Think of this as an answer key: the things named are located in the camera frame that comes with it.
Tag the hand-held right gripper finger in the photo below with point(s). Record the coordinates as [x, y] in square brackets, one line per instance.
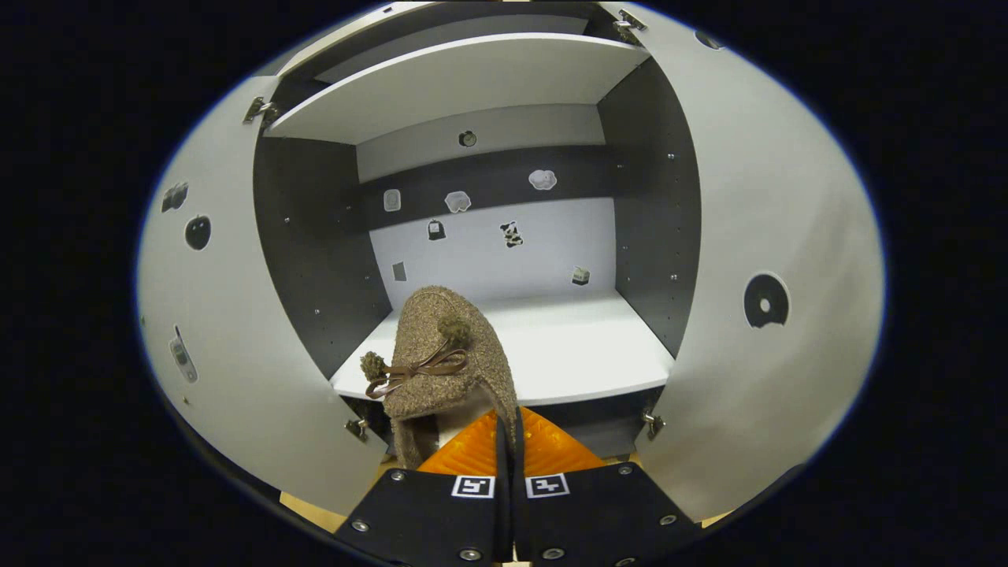
[520, 472]
[502, 472]

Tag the brown fuzzy shoe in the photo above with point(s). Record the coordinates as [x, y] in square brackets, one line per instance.
[441, 378]

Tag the white shoe cabinet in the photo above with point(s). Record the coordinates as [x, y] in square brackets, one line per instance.
[315, 236]

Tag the white cabinet door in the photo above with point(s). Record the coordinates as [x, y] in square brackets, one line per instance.
[756, 197]
[228, 315]

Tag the metal door hinge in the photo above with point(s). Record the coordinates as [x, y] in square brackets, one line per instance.
[653, 425]
[630, 22]
[258, 110]
[357, 428]

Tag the white cabinet shelf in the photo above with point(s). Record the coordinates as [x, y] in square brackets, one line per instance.
[583, 346]
[472, 79]

